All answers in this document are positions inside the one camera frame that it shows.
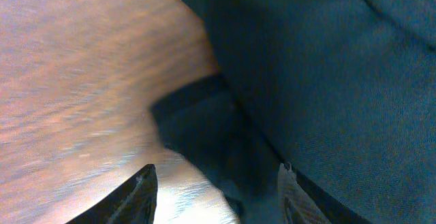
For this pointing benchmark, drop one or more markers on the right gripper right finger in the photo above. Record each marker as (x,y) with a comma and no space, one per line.
(301,202)

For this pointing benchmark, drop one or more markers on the black t-shirt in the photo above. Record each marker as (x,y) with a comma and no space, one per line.
(342,90)

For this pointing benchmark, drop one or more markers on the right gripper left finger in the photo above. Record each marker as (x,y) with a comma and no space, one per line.
(133,202)

